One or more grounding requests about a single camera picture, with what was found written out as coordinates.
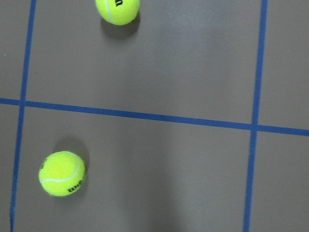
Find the yellow Roland Garros tennis ball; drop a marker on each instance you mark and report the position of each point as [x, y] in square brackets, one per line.
[118, 12]

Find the yellow Wilson tennis ball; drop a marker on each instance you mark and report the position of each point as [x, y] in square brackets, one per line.
[62, 173]

